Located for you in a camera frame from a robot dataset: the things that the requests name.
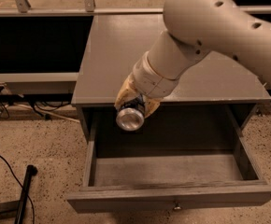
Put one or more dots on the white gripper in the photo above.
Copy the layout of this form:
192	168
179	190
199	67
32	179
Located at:
152	79

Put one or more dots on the dark pepsi can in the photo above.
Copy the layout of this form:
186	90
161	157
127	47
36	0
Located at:
131	114

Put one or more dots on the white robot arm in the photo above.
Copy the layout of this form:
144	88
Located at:
194	28

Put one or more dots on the grey open top drawer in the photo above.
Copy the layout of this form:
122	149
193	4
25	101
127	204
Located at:
194	156

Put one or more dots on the metal drawer knob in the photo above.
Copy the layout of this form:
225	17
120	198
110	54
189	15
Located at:
177	207

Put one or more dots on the grey wooden cabinet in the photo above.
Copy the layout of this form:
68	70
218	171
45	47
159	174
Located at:
116	43

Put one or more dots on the black metal stand leg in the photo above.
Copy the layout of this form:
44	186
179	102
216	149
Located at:
17	208

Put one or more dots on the grey lower shelf beam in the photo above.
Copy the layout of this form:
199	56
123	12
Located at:
38	83

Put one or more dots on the grey horizontal rail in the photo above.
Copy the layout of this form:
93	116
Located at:
51	12

